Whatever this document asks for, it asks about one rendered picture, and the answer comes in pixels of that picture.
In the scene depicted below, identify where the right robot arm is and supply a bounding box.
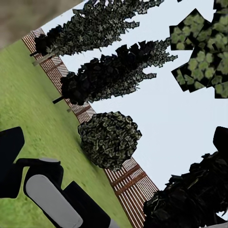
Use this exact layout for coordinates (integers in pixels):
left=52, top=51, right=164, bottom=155
left=0, top=158, right=228, bottom=228

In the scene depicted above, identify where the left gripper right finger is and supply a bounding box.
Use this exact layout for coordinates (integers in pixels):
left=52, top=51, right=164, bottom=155
left=213, top=126, right=228, bottom=165

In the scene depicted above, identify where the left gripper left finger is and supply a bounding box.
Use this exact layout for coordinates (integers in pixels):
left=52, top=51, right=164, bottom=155
left=0, top=126, right=25, bottom=183

